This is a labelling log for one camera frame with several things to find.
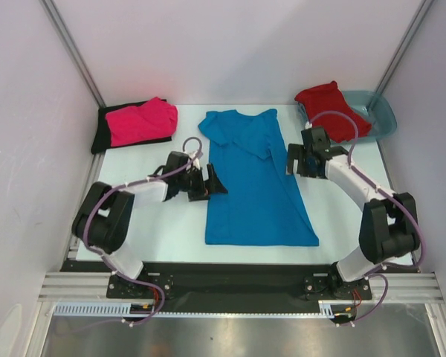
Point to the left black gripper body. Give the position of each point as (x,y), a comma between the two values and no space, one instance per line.
(192,182)

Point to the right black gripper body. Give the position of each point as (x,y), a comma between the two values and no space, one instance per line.
(304,167)

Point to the blue t shirt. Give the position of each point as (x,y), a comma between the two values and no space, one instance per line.
(262,205)

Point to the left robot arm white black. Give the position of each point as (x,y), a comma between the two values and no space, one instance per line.
(103,219)

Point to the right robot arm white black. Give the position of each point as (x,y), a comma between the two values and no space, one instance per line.
(389,226)

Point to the red t shirt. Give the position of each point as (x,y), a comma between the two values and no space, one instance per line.
(326,106)

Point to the pink folded t shirt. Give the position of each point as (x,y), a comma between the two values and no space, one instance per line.
(153,121)

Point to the teal plastic basin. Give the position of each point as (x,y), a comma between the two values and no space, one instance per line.
(373,107)

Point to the black folded t shirt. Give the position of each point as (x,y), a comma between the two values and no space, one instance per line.
(101,141)

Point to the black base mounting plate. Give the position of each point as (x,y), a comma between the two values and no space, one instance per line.
(228,288)

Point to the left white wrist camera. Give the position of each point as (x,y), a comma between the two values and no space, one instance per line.
(194,159)

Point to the white slotted cable duct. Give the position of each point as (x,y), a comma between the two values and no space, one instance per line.
(93,308)

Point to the right aluminium corner post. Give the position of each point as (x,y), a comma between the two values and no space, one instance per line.
(407,39)

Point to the aluminium corner post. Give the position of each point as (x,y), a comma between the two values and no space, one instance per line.
(407,39)
(65,36)

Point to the left aluminium corner post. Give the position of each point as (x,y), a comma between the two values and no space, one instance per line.
(65,36)

